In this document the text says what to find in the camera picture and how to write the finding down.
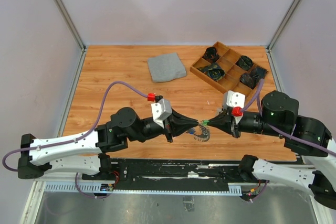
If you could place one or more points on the rolled dark tie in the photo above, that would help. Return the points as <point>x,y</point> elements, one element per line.
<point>251,79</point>
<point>213,71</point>
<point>245,63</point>
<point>211,55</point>

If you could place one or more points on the folded grey cloth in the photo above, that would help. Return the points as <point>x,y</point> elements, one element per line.
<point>166,68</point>

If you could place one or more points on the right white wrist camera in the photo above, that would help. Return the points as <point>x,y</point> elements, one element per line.
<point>235,101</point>

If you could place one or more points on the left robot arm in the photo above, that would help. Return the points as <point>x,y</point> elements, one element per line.
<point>42,156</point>

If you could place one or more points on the wooden compartment tray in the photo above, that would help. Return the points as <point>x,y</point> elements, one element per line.
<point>227,60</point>

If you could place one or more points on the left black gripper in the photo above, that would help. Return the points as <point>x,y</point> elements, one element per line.
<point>170,126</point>

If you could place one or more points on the rolled dark tie centre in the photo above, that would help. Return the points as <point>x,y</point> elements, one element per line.
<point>213,71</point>

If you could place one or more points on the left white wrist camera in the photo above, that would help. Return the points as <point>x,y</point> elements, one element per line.
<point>161,110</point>

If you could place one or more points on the blue capped key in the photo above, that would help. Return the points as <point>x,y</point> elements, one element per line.
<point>191,131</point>

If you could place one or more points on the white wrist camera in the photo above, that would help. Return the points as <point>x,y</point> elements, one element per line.
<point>161,110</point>
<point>235,101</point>

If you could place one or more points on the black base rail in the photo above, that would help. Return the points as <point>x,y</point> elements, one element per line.
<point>170,175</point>

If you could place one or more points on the rolled dark tie lower right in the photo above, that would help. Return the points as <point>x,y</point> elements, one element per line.
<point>251,79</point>

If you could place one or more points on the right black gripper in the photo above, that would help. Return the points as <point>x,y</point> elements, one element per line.
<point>226,122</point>

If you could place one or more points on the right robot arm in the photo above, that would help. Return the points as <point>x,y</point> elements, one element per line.
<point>308,137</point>

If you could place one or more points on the green capped key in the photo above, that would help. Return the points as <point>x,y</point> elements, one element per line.
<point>219,111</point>

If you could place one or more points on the rolled dark tie top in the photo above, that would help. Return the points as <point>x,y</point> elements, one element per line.
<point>211,55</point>

